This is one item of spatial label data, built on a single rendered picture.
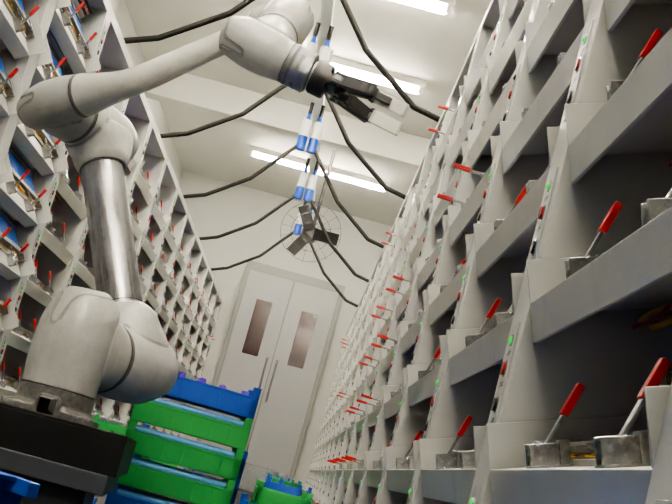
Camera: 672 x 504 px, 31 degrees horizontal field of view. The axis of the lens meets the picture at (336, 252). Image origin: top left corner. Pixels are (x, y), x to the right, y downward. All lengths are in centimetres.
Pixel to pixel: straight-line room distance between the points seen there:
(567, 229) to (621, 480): 61
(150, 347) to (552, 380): 142
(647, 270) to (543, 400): 45
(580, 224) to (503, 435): 26
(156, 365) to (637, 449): 184
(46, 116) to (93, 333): 59
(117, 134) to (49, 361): 68
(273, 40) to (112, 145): 56
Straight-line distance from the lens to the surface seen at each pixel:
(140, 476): 311
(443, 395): 207
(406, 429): 276
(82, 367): 250
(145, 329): 268
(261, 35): 256
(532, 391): 138
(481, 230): 211
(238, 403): 312
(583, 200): 143
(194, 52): 275
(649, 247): 95
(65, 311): 252
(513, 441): 137
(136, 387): 265
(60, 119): 285
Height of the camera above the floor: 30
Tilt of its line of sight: 10 degrees up
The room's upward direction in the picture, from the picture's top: 15 degrees clockwise
